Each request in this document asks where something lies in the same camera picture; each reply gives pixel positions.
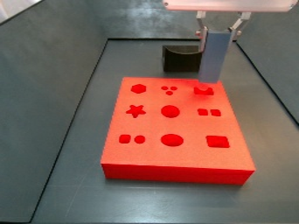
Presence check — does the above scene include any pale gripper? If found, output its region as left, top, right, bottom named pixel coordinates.
left=163, top=0, right=298, bottom=52

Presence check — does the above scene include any blue arch object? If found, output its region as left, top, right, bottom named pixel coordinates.
left=199, top=30, right=231, bottom=83

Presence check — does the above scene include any black fixture cradle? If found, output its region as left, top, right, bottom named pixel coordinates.
left=163, top=45, right=202, bottom=73

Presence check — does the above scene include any red shape sorter box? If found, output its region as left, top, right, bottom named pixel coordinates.
left=100, top=77, right=256, bottom=185

